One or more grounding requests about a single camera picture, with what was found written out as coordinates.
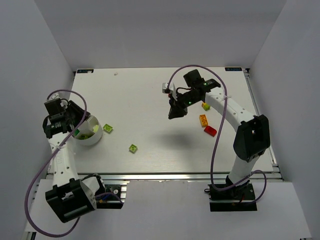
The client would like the red sloped lego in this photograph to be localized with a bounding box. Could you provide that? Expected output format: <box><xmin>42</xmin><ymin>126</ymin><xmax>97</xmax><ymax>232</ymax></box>
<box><xmin>204</xmin><ymin>125</ymin><xmax>217</xmax><ymax>137</ymax></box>

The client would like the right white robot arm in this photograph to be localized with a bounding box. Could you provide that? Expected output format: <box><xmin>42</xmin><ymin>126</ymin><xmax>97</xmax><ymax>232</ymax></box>
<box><xmin>162</xmin><ymin>69</ymin><xmax>271</xmax><ymax>191</ymax></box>

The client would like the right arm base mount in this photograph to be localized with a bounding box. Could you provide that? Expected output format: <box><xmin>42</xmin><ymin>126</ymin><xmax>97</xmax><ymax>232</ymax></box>
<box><xmin>204</xmin><ymin>183</ymin><xmax>258</xmax><ymax>212</ymax></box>

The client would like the orange long lego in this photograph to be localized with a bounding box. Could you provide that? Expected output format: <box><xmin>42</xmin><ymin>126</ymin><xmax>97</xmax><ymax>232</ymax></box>
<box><xmin>199</xmin><ymin>114</ymin><xmax>209</xmax><ymax>128</ymax></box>

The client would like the right blue table label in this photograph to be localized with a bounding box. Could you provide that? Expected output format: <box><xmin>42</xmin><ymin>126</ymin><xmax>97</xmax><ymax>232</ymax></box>
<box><xmin>224</xmin><ymin>67</ymin><xmax>243</xmax><ymax>72</ymax></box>

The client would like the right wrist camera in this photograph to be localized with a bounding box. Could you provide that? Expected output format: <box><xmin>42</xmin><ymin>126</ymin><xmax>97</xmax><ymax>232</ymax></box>
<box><xmin>162</xmin><ymin>82</ymin><xmax>178</xmax><ymax>100</ymax></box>

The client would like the lime lego table centre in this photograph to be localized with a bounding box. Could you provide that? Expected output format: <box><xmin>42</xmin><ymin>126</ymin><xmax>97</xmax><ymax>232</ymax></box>
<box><xmin>129</xmin><ymin>144</ymin><xmax>138</xmax><ymax>154</ymax></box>

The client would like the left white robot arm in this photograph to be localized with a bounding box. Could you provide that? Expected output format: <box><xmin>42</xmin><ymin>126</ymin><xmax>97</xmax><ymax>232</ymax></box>
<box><xmin>43</xmin><ymin>96</ymin><xmax>105</xmax><ymax>223</ymax></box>

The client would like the dark green long lego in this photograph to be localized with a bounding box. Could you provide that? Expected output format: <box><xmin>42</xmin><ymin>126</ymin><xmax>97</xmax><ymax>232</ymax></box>
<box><xmin>78</xmin><ymin>134</ymin><xmax>89</xmax><ymax>140</ymax></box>

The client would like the white round divided container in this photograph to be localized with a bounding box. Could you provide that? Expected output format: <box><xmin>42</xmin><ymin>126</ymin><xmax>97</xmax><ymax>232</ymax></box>
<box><xmin>74</xmin><ymin>115</ymin><xmax>103</xmax><ymax>146</ymax></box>

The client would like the left blue table label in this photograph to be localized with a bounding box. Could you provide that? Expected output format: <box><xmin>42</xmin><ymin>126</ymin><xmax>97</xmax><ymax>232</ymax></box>
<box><xmin>76</xmin><ymin>69</ymin><xmax>94</xmax><ymax>74</ymax></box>

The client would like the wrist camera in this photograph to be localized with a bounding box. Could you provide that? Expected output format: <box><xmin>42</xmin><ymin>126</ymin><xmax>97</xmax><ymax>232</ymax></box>
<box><xmin>46</xmin><ymin>91</ymin><xmax>61</xmax><ymax>102</ymax></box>
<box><xmin>162</xmin><ymin>82</ymin><xmax>178</xmax><ymax>100</ymax></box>

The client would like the blue table label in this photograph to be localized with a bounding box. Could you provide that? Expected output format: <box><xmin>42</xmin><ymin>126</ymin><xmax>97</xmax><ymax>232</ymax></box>
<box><xmin>224</xmin><ymin>67</ymin><xmax>243</xmax><ymax>72</ymax></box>
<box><xmin>76</xmin><ymin>69</ymin><xmax>94</xmax><ymax>74</ymax></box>

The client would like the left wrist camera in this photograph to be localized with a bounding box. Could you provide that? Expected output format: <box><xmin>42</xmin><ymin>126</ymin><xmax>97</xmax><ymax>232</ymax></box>
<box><xmin>46</xmin><ymin>91</ymin><xmax>61</xmax><ymax>102</ymax></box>

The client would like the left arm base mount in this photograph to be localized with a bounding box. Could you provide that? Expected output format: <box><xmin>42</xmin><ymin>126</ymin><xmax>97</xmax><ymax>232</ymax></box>
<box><xmin>81</xmin><ymin>173</ymin><xmax>125</xmax><ymax>210</ymax></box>

